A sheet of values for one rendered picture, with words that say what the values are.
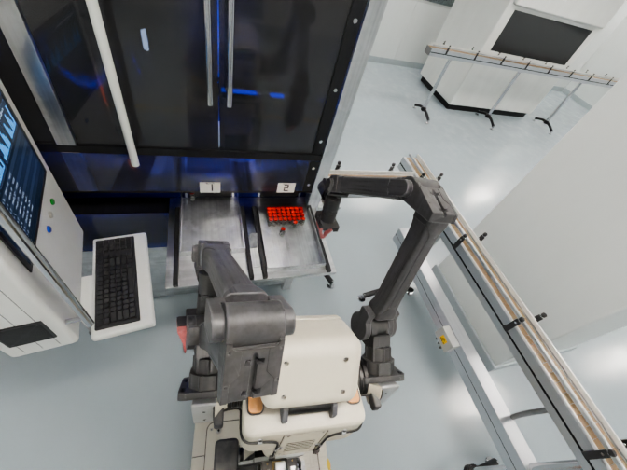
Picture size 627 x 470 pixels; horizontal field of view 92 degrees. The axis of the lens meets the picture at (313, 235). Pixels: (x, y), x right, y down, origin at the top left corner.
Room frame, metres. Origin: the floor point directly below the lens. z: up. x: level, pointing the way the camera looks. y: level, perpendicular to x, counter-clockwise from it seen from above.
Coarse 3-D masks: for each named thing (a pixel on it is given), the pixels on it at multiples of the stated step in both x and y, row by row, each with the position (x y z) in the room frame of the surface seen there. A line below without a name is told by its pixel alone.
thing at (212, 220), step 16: (192, 208) 0.87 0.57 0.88; (208, 208) 0.91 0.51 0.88; (224, 208) 0.94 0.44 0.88; (192, 224) 0.79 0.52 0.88; (208, 224) 0.82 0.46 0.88; (224, 224) 0.85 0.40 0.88; (240, 224) 0.88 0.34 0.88; (192, 240) 0.71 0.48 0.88; (208, 240) 0.74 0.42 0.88; (224, 240) 0.77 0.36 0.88; (240, 240) 0.80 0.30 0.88
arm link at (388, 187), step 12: (336, 180) 0.81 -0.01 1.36; (348, 180) 0.78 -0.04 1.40; (360, 180) 0.74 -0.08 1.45; (372, 180) 0.70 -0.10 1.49; (384, 180) 0.67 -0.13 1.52; (396, 180) 0.60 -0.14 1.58; (408, 180) 0.58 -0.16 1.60; (348, 192) 0.75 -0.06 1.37; (360, 192) 0.71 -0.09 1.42; (372, 192) 0.67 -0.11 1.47; (384, 192) 0.64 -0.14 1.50; (396, 192) 0.58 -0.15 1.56; (408, 192) 0.56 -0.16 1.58
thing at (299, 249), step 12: (264, 216) 0.98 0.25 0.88; (312, 216) 1.05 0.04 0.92; (264, 228) 0.90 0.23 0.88; (276, 228) 0.93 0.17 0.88; (288, 228) 0.96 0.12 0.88; (300, 228) 0.98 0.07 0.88; (312, 228) 1.01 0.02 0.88; (264, 240) 0.84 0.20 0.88; (276, 240) 0.87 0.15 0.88; (288, 240) 0.89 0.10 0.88; (300, 240) 0.92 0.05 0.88; (312, 240) 0.94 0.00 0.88; (264, 252) 0.76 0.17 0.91; (276, 252) 0.80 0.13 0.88; (288, 252) 0.82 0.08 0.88; (300, 252) 0.85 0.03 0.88; (312, 252) 0.87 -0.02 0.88; (276, 264) 0.74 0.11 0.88; (288, 264) 0.76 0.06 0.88; (300, 264) 0.78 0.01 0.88; (312, 264) 0.78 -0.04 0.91; (324, 264) 0.81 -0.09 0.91
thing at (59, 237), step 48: (0, 96) 0.56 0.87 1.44; (0, 144) 0.45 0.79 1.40; (0, 192) 0.35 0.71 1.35; (48, 192) 0.53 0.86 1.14; (0, 240) 0.26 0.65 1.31; (48, 240) 0.39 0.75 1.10; (0, 288) 0.20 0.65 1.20; (48, 288) 0.27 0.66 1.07; (0, 336) 0.14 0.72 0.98; (48, 336) 0.19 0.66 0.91
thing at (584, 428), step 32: (416, 160) 1.87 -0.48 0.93; (480, 256) 1.14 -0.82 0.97; (480, 288) 1.01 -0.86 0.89; (512, 288) 1.00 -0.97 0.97; (512, 320) 0.85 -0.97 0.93; (512, 352) 0.75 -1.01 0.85; (544, 352) 0.72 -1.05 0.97; (544, 384) 0.62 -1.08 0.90; (576, 384) 0.64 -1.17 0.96; (576, 416) 0.52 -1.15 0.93; (576, 448) 0.43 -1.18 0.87; (608, 448) 0.43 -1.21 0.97
